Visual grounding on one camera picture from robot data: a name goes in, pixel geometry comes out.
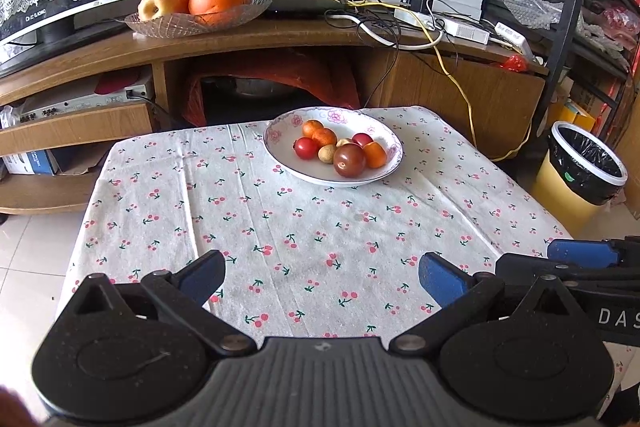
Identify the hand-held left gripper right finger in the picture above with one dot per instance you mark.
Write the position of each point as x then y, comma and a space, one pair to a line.
442, 279

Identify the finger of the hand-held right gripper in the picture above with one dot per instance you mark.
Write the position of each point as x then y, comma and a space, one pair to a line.
590, 276
580, 252

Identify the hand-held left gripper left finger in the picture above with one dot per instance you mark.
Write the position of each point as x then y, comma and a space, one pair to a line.
202, 279

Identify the small mandarin orange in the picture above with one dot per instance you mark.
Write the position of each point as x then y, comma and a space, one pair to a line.
375, 154
325, 137
312, 126

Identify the white floral bowl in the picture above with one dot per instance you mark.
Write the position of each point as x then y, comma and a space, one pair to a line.
285, 142

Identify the small red cherry tomato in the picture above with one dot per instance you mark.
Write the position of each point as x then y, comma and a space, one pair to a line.
362, 140

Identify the red tomato with stem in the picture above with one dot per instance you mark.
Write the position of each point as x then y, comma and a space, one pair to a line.
306, 148

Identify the small brown kiwi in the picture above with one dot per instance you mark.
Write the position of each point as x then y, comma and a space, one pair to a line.
344, 142
327, 153

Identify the yellow trash bin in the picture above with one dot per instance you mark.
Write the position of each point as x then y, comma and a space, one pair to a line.
562, 197

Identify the cherry print tablecloth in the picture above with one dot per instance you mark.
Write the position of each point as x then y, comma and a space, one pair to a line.
300, 232

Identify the yellow cardboard box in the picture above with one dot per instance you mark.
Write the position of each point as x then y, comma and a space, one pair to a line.
577, 117

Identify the wooden television stand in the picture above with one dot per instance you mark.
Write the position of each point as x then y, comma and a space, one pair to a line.
475, 92

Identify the red plastic wrapper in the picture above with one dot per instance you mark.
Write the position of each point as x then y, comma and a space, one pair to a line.
515, 63

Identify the blue white box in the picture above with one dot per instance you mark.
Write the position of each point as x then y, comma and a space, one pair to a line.
30, 162

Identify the silver set-top box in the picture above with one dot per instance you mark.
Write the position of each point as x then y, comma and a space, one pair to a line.
85, 97

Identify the white power strip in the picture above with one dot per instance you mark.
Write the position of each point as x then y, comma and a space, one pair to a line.
512, 36

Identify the black metal shelf rack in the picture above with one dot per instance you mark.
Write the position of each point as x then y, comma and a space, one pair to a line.
565, 7

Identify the white network box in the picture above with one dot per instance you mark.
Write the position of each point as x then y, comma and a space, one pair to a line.
467, 32

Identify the bubble wrap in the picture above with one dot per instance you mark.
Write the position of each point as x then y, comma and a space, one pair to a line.
535, 4

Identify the glass fruit dish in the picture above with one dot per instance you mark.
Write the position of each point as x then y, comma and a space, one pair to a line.
165, 27

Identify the black power adapter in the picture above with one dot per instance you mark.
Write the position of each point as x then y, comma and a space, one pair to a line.
414, 3

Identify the yellow red apple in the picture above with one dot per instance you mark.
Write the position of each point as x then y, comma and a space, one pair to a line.
162, 2

